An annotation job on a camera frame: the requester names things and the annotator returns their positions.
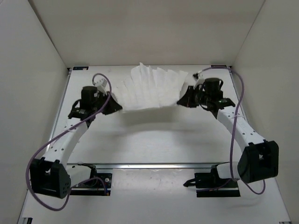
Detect corner label sticker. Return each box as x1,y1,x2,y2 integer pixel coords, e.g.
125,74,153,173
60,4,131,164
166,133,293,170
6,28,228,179
211,65,228,69
72,66,89,70

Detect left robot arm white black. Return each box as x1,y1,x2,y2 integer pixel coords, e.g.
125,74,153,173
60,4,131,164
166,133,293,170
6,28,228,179
29,85,122,199

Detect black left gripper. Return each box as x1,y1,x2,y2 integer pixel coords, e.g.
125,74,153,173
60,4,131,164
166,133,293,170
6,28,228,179
94,90,123,114

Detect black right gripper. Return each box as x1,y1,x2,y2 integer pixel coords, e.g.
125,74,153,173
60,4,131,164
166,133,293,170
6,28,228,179
177,86,210,109

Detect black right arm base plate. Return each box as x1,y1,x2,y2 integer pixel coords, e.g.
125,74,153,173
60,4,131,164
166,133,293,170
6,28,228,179
194,171,241,198

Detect left corner label sticker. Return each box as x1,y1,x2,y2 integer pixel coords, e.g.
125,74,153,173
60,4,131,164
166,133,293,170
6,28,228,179
72,66,89,70

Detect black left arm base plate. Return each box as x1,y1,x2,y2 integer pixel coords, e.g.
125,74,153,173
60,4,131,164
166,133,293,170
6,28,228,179
71,169,113,196

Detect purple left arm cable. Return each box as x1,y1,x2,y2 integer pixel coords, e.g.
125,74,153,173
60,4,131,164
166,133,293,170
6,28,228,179
25,73,114,211

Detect right corner label sticker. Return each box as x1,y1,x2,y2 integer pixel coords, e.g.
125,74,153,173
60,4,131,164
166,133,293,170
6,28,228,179
211,65,228,69

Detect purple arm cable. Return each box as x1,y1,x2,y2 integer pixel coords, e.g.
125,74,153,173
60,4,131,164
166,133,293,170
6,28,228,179
25,73,114,211
198,65,266,195

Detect black base cable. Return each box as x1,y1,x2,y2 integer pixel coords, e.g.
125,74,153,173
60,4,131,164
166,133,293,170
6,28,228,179
183,178,199,188

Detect aluminium front table rail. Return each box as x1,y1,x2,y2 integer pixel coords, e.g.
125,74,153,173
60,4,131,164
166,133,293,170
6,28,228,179
67,162,239,170

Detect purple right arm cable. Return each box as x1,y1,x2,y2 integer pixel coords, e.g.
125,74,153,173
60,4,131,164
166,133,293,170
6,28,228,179
198,65,266,195

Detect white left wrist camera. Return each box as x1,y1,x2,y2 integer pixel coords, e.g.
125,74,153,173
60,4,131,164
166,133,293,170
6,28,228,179
93,78,107,93

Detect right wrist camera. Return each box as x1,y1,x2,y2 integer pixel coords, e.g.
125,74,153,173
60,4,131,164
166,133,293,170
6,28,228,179
192,71,205,86

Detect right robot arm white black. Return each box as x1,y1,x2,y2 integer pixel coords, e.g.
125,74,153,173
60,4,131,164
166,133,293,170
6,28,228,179
177,78,279,187

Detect white pleated skirt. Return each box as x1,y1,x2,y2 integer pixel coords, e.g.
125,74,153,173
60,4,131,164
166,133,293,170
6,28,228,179
113,63,188,112

